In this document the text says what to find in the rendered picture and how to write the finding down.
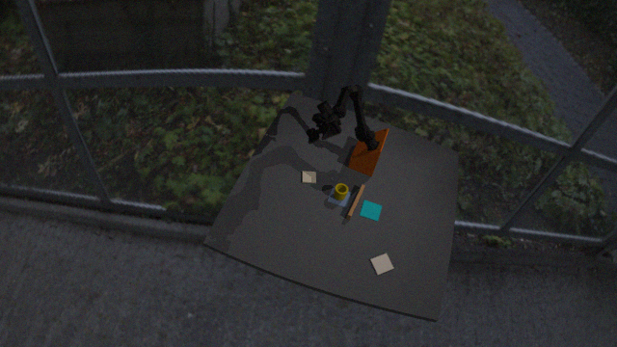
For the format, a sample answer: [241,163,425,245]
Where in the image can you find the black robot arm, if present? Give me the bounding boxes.
[312,85,380,151]

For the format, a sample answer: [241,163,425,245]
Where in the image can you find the brown wooden curved bar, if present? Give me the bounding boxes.
[346,185,365,221]

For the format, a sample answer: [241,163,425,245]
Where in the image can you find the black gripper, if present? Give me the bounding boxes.
[306,119,341,144]

